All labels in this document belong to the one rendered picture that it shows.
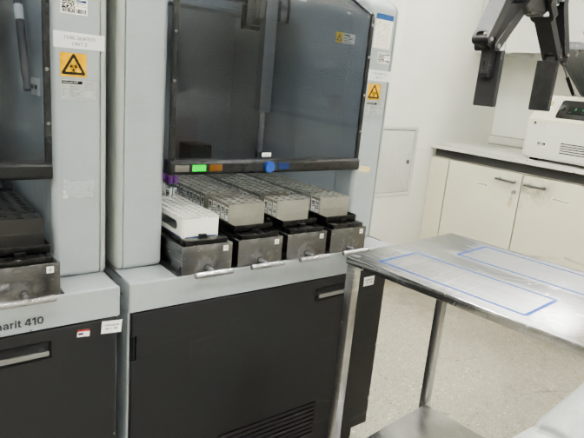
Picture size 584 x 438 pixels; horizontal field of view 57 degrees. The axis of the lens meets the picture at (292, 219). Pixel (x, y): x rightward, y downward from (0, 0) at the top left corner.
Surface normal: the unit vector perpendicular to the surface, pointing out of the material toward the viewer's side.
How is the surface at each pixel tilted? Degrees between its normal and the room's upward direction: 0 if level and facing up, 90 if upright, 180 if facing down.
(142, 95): 90
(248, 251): 90
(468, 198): 90
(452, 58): 90
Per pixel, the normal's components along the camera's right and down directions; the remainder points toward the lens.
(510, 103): -0.80, 0.07
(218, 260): 0.59, 0.25
